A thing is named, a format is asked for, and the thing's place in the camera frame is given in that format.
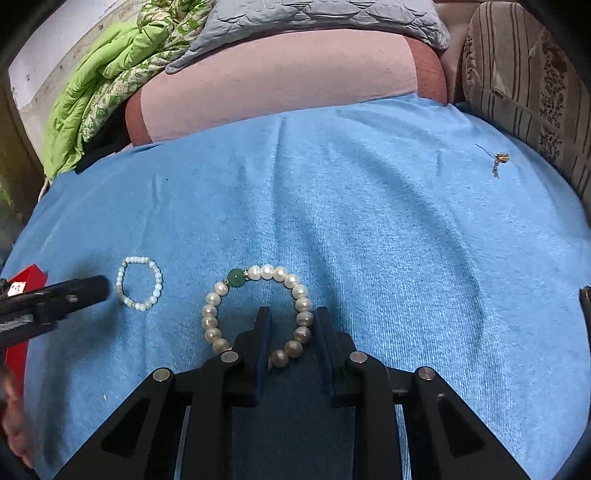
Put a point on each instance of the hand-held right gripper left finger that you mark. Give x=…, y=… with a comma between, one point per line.
x=263, y=350

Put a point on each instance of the grey quilted blanket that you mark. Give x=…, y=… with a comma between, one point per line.
x=323, y=14

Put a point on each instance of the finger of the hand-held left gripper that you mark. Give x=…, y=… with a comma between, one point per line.
x=78, y=290

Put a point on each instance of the person's left hand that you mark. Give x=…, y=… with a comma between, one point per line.
x=14, y=429

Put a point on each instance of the dark cloth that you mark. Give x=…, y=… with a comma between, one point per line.
x=99, y=147

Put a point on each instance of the small metal charm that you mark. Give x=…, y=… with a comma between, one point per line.
x=501, y=158

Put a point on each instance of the striped floral pillow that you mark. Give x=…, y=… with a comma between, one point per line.
x=521, y=69

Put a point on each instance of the blue bed sheet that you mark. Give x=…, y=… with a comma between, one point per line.
x=369, y=230

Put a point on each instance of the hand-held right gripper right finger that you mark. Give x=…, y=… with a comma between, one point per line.
x=325, y=350

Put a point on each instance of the pink bolster pillow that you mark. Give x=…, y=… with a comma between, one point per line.
x=286, y=78

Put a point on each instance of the white dotted scrunchie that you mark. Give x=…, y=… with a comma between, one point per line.
x=16, y=287

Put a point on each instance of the red plastic tray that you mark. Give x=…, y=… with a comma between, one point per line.
x=36, y=276

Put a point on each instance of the green patterned quilt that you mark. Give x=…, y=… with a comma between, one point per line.
x=92, y=83

